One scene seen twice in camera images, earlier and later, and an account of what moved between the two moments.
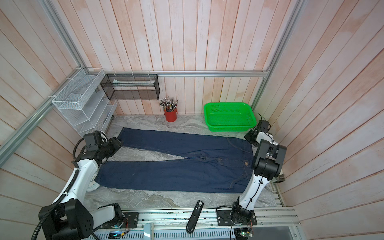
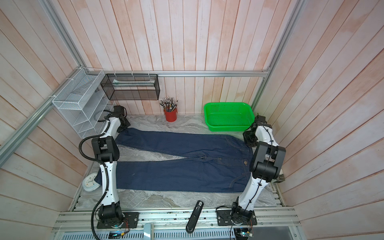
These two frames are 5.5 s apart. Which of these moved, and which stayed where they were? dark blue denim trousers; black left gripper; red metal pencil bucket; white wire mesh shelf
Moved: black left gripper
Stayed: red metal pencil bucket; white wire mesh shelf; dark blue denim trousers
